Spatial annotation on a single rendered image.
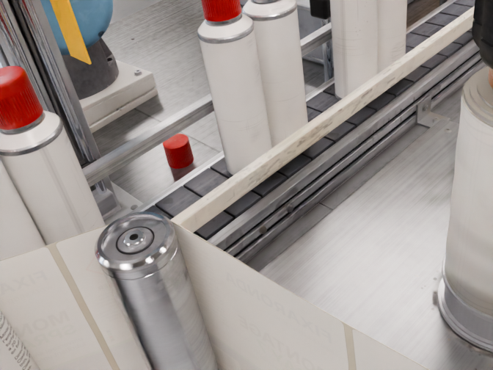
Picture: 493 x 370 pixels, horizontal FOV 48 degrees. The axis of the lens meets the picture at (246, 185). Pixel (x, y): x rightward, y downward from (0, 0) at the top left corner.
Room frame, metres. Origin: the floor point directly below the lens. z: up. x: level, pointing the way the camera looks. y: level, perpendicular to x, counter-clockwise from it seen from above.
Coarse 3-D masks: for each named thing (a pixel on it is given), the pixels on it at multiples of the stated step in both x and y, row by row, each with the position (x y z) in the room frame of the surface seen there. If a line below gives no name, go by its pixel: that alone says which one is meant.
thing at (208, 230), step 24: (456, 0) 0.80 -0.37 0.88; (432, 24) 0.74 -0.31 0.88; (408, 48) 0.68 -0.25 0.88; (456, 48) 0.65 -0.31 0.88; (384, 96) 0.57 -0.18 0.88; (360, 120) 0.53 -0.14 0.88; (216, 168) 0.49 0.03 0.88; (288, 168) 0.47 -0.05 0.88; (192, 192) 0.46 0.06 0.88; (264, 192) 0.43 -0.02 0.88; (168, 216) 0.43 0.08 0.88; (216, 216) 0.41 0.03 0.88
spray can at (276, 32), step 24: (264, 0) 0.50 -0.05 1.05; (288, 0) 0.50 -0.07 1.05; (264, 24) 0.49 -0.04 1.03; (288, 24) 0.49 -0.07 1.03; (264, 48) 0.49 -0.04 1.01; (288, 48) 0.49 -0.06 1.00; (264, 72) 0.49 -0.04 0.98; (288, 72) 0.49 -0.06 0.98; (264, 96) 0.49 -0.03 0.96; (288, 96) 0.49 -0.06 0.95; (288, 120) 0.48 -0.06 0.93
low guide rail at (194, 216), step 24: (456, 24) 0.65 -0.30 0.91; (432, 48) 0.61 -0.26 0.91; (384, 72) 0.56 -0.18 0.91; (408, 72) 0.58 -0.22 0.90; (360, 96) 0.53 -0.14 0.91; (312, 120) 0.49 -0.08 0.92; (336, 120) 0.50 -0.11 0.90; (288, 144) 0.46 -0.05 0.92; (312, 144) 0.48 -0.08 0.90; (264, 168) 0.43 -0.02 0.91; (216, 192) 0.40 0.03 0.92; (240, 192) 0.41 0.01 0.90; (192, 216) 0.38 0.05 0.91
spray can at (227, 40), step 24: (216, 0) 0.46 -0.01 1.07; (216, 24) 0.47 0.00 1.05; (240, 24) 0.47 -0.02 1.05; (216, 48) 0.46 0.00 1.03; (240, 48) 0.46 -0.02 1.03; (216, 72) 0.46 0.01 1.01; (240, 72) 0.46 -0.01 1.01; (216, 96) 0.46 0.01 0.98; (240, 96) 0.45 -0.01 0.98; (216, 120) 0.48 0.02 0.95; (240, 120) 0.46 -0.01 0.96; (264, 120) 0.47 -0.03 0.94; (240, 144) 0.46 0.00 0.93; (264, 144) 0.46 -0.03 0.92; (240, 168) 0.46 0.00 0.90
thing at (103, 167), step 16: (320, 32) 0.60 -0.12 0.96; (304, 48) 0.58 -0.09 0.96; (208, 96) 0.50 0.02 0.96; (192, 112) 0.48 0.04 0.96; (208, 112) 0.49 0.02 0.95; (160, 128) 0.46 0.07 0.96; (176, 128) 0.47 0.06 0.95; (128, 144) 0.44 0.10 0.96; (144, 144) 0.44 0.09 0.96; (112, 160) 0.42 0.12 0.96; (128, 160) 0.43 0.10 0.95; (96, 176) 0.41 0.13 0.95
